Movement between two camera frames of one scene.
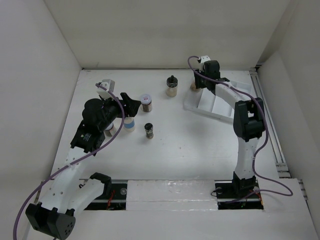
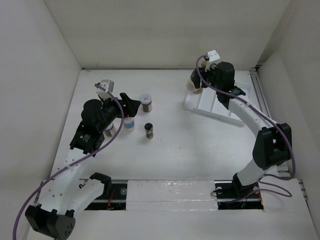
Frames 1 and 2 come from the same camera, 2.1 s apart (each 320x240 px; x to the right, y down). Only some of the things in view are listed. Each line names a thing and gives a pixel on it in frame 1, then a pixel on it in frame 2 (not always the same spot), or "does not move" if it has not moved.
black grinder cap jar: (172, 83) -> (194, 85)
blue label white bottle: (129, 123) does not move
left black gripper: (131, 104) does not move
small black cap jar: (148, 127) does not move
